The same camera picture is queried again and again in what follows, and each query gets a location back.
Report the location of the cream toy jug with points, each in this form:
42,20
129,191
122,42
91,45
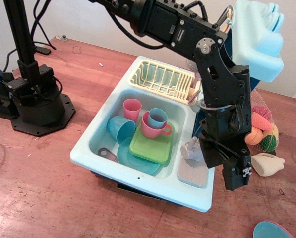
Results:
267,164

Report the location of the cream dish drying rack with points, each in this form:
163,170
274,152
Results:
167,81

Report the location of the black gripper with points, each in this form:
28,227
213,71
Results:
222,142

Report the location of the teal round plate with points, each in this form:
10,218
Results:
125,157

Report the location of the light blue toy shelf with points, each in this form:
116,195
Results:
256,39

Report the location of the pink plastic cup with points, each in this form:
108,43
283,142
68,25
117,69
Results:
131,109

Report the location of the net bag of toy food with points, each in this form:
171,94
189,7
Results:
264,135

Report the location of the orange toy brush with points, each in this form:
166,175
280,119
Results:
229,23

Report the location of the grey toy faucet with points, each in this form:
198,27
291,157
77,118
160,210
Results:
192,168

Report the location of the purple toy cutlery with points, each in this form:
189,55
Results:
194,91

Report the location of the teal plate at corner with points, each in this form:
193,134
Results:
269,229

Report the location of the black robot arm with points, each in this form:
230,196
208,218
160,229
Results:
185,29

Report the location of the pink mug with handle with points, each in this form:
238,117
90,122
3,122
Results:
152,133

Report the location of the blue cup inside mug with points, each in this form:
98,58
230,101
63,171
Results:
156,118

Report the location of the light blue toy sink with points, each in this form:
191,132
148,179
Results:
164,184

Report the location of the green square plate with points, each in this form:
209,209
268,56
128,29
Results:
156,150

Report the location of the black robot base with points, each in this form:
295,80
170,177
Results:
35,109

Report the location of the teal cup lying sideways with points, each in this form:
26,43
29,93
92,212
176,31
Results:
121,128

